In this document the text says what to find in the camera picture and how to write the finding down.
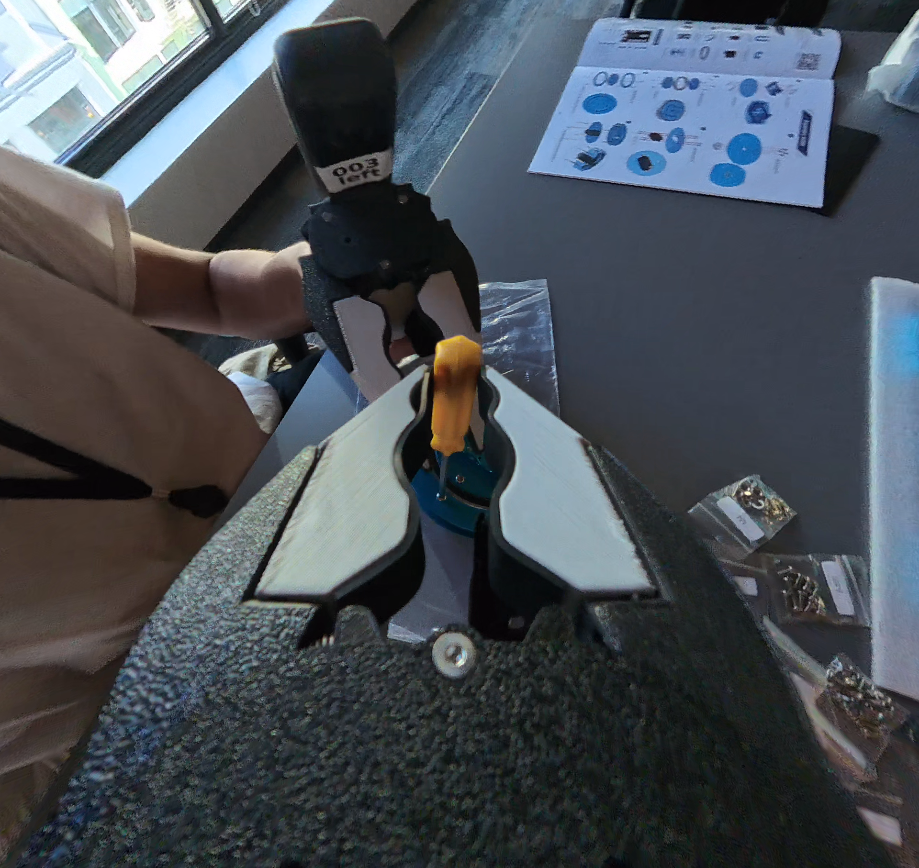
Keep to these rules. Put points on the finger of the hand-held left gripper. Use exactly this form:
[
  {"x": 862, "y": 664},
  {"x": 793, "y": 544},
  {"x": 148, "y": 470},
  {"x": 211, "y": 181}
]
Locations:
[
  {"x": 449, "y": 308},
  {"x": 366, "y": 344}
]

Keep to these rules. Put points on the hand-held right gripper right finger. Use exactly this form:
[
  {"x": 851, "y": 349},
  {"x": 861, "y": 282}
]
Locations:
[{"x": 574, "y": 516}]

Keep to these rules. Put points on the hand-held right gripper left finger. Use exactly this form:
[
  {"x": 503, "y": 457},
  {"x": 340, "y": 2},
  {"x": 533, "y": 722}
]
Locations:
[{"x": 337, "y": 523}]

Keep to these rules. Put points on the blue round metal turntable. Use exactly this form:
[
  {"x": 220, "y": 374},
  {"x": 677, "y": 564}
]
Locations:
[{"x": 452, "y": 516}]

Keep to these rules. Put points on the person's left forearm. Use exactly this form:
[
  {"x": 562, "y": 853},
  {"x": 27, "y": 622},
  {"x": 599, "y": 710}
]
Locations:
[{"x": 172, "y": 279}]

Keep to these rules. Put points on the grey desk with wooden edge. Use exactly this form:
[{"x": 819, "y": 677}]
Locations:
[{"x": 682, "y": 308}]

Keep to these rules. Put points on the person's left hand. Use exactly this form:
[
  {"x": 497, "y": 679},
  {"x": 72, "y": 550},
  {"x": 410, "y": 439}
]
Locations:
[{"x": 258, "y": 294}]

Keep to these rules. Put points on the clear plastic bag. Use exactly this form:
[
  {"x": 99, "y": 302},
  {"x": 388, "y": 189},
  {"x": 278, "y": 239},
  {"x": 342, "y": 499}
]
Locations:
[{"x": 517, "y": 322}]

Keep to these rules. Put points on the pile of small hardware bags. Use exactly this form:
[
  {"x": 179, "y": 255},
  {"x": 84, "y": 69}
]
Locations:
[{"x": 804, "y": 588}]

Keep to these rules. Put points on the person's beige shirt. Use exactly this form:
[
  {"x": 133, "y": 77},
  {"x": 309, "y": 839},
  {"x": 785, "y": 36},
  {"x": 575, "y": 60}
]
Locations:
[{"x": 108, "y": 380}]

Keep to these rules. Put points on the white foam sheet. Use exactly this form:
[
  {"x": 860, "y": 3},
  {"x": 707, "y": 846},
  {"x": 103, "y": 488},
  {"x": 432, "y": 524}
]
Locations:
[{"x": 894, "y": 487}]

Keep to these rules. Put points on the assembly instruction sheet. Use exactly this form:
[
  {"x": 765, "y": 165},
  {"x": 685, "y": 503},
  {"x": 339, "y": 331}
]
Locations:
[{"x": 775, "y": 164}]

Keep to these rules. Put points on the large window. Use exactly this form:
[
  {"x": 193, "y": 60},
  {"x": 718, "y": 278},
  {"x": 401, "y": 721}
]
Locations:
[{"x": 72, "y": 21}]

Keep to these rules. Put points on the white wrapped grey package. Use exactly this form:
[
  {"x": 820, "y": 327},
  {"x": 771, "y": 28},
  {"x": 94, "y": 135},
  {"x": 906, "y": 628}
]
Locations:
[{"x": 897, "y": 71}]

